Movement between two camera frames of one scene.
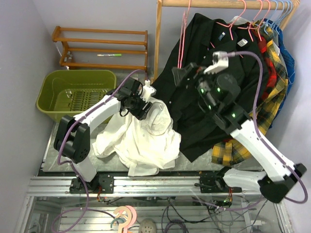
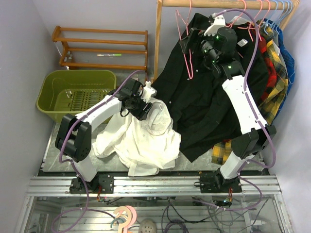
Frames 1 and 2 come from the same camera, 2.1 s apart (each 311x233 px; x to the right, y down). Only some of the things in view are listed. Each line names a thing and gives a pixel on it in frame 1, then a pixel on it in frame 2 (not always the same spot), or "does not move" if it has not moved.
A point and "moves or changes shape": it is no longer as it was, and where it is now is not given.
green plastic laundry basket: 70,92 does not move
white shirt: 145,146 does not move
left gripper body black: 140,113 does not move
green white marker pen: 109,55 does not move
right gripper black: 192,70 -> 195,36
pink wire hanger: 184,22 moves or changes shape
